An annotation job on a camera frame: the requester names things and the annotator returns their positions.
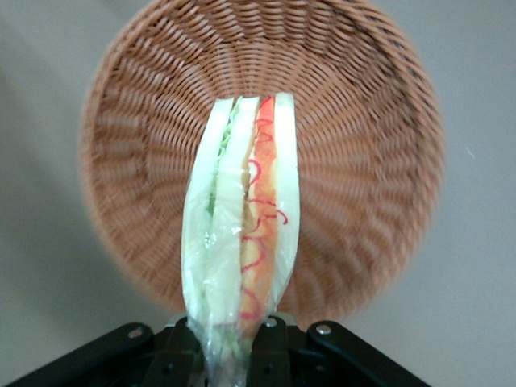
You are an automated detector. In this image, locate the triangular sandwich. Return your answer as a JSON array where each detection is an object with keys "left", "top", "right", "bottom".
[{"left": 179, "top": 91, "right": 302, "bottom": 387}]

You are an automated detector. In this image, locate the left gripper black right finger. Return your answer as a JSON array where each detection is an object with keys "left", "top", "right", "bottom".
[{"left": 250, "top": 310, "right": 429, "bottom": 387}]

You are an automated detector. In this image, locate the brown round wicker basket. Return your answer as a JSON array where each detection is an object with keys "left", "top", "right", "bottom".
[{"left": 78, "top": 0, "right": 447, "bottom": 328}]

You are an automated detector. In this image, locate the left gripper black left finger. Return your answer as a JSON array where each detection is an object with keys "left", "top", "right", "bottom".
[{"left": 0, "top": 317, "right": 207, "bottom": 387}]

